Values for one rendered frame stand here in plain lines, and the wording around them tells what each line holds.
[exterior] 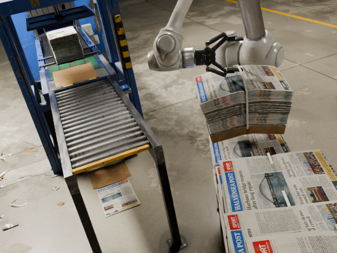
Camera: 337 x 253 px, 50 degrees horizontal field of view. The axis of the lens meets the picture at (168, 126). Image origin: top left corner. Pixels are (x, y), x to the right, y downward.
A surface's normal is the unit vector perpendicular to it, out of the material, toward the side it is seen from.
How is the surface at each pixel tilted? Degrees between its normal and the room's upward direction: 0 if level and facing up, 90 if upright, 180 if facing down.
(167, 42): 64
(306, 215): 1
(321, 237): 1
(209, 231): 0
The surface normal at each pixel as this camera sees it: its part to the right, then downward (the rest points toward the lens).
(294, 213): -0.18, -0.85
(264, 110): 0.02, 0.52
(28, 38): 0.34, 0.41
